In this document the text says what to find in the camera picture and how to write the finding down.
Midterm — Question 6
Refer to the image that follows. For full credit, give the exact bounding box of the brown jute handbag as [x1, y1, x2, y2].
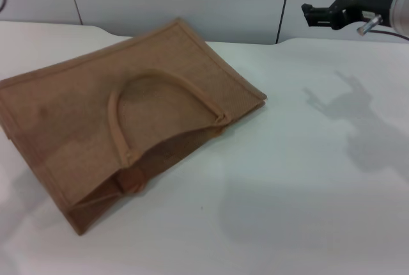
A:
[0, 16, 268, 237]

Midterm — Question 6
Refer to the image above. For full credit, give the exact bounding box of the right wrist cable with plugs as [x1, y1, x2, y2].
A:
[357, 14, 409, 41]

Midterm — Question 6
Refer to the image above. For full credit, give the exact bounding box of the dark wall panel joint strip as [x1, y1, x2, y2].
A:
[274, 0, 294, 45]

